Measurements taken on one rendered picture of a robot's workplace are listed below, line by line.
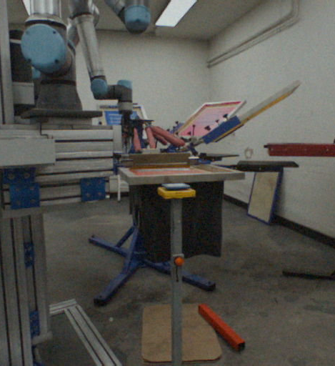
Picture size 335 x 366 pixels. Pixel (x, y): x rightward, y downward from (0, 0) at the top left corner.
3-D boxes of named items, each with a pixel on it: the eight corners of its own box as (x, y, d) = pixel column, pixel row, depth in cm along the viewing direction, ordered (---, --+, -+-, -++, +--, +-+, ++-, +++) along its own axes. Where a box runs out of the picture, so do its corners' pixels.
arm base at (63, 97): (41, 109, 101) (39, 76, 99) (32, 112, 113) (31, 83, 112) (88, 111, 109) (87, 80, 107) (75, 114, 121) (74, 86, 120)
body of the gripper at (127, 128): (119, 135, 161) (118, 111, 160) (117, 136, 169) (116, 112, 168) (135, 135, 163) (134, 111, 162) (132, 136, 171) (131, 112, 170)
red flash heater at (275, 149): (341, 155, 273) (343, 141, 271) (358, 159, 229) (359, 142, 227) (266, 154, 288) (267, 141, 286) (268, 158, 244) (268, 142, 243)
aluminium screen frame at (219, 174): (245, 179, 165) (245, 172, 164) (128, 185, 150) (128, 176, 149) (193, 166, 240) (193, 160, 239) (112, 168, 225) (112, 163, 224)
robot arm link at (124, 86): (116, 81, 167) (133, 81, 167) (117, 104, 169) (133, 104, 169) (114, 78, 159) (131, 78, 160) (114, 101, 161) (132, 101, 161)
